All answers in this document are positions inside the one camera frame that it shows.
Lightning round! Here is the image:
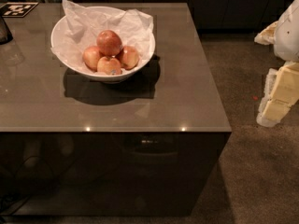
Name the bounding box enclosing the black white fiducial marker tag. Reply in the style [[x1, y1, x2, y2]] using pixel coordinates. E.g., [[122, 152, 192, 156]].
[[0, 2, 38, 18]]

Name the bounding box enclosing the white crumpled paper liner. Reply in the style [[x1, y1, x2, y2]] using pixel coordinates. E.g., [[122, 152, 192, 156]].
[[50, 0, 155, 76]]

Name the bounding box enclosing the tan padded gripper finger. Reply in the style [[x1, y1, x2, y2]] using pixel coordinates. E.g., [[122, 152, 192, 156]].
[[256, 62, 299, 127]]

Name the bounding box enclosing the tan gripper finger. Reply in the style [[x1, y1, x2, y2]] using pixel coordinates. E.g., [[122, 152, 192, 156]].
[[254, 21, 278, 45]]

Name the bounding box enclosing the white ceramic bowl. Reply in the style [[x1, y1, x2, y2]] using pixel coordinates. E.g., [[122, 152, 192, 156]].
[[50, 6, 157, 84]]

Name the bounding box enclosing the front red apple with sticker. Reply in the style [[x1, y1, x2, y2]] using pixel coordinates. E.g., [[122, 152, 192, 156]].
[[97, 57, 122, 76]]

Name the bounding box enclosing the dark object at left edge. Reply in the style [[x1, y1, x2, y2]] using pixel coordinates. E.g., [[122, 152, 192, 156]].
[[0, 16, 13, 44]]

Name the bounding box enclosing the dark glossy table cabinet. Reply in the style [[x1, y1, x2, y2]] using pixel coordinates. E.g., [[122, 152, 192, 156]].
[[0, 4, 231, 217]]

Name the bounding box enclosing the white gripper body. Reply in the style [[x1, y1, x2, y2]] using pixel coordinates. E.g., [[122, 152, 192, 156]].
[[274, 0, 299, 62]]

